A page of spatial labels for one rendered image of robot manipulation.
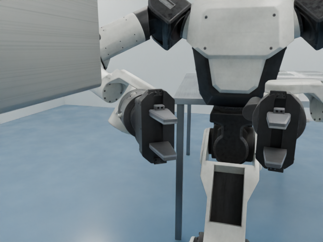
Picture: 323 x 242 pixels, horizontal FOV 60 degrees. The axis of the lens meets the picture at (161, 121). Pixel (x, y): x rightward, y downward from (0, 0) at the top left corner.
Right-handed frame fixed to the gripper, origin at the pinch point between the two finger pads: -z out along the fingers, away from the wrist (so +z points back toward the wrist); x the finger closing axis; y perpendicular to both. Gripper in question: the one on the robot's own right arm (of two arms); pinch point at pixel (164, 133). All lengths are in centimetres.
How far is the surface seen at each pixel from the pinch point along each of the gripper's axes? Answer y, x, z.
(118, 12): -70, -74, 497
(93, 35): 10.9, -13.2, -22.0
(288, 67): -310, 18, 334
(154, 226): -30, 102, 117
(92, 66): 11.1, -11.6, -22.3
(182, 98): -41, 13, 98
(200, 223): -60, 102, 111
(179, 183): -40, 64, 100
